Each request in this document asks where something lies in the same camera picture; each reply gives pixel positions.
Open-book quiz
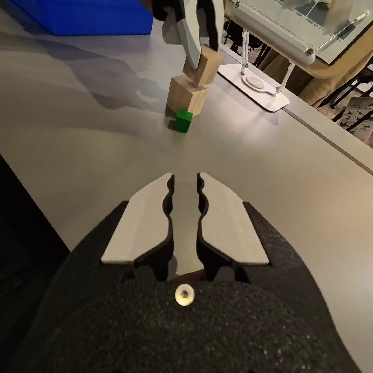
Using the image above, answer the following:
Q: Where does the large plain wooden cube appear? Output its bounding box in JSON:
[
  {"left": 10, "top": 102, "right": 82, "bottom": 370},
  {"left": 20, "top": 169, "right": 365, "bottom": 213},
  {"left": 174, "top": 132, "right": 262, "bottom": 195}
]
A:
[{"left": 167, "top": 75, "right": 208, "bottom": 116}]

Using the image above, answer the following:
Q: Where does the medium plain wooden cube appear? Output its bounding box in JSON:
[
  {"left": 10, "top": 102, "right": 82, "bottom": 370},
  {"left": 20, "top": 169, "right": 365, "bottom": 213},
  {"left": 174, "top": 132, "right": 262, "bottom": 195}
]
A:
[{"left": 183, "top": 47, "right": 222, "bottom": 86}]

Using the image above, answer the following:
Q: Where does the instruction sign on stand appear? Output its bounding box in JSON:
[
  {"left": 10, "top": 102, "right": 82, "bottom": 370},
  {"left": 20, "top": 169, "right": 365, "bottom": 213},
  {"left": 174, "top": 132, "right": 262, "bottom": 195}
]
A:
[{"left": 262, "top": 41, "right": 373, "bottom": 108}]

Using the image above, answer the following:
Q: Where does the grey desk cable cover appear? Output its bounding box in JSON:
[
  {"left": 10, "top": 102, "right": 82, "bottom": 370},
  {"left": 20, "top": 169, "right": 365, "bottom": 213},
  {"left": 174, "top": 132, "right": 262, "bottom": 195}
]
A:
[{"left": 284, "top": 106, "right": 373, "bottom": 177}]

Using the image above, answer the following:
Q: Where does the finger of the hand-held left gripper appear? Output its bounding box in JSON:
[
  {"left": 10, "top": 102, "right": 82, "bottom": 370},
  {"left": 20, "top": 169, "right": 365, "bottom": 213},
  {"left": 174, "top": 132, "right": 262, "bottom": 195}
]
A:
[
  {"left": 163, "top": 0, "right": 203, "bottom": 70},
  {"left": 197, "top": 0, "right": 226, "bottom": 54}
]

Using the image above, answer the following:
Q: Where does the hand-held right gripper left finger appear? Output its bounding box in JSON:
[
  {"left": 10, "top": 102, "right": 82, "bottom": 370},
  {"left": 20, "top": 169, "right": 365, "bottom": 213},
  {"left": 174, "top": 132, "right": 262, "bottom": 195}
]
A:
[{"left": 100, "top": 173, "right": 175, "bottom": 281}]

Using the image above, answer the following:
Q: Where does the white black-patterned cloth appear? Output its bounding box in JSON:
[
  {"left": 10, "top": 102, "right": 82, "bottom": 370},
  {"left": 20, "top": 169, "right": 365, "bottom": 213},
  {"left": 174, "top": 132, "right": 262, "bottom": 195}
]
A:
[{"left": 339, "top": 96, "right": 373, "bottom": 143}]

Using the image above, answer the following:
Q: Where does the printed instruction sheet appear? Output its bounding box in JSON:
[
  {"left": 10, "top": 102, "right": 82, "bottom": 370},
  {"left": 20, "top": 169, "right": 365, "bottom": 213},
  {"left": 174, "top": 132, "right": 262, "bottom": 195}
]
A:
[{"left": 262, "top": 0, "right": 373, "bottom": 63}]

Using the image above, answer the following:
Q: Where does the green wooden cube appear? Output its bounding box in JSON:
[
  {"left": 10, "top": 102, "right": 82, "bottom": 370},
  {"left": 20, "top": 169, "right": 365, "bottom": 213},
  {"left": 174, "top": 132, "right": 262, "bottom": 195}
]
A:
[{"left": 174, "top": 109, "right": 193, "bottom": 134}]

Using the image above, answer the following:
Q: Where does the white document stand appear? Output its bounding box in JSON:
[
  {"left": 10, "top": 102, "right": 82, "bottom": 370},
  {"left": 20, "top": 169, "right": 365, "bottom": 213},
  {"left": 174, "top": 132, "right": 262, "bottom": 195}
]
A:
[{"left": 218, "top": 0, "right": 373, "bottom": 112}]

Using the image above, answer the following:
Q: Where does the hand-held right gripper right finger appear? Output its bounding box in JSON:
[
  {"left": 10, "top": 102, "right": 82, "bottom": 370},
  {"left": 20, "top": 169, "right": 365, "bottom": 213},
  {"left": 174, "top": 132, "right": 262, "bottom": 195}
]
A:
[{"left": 197, "top": 172, "right": 270, "bottom": 281}]

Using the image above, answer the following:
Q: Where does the blue plastic bin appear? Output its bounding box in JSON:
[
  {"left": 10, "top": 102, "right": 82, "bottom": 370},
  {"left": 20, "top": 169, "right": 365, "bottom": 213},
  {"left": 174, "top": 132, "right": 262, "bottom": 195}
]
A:
[{"left": 10, "top": 0, "right": 153, "bottom": 37}]

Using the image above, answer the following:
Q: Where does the person's dark clothing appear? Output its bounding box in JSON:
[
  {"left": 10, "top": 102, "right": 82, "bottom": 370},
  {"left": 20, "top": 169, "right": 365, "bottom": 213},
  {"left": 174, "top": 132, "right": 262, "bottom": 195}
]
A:
[{"left": 0, "top": 154, "right": 72, "bottom": 373}]

